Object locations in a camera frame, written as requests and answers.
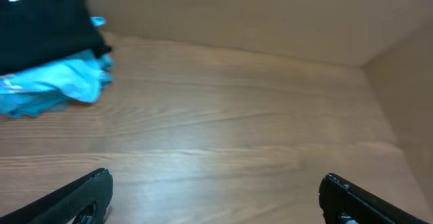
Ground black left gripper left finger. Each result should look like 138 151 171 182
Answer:
1 168 113 224

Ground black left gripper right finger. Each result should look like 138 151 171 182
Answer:
319 173 427 224

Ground black t-shirt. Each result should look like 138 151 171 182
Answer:
1 0 111 75

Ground folded blue denim jeans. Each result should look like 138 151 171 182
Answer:
1 51 113 118

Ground light blue printed t-shirt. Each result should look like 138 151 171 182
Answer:
1 3 112 113

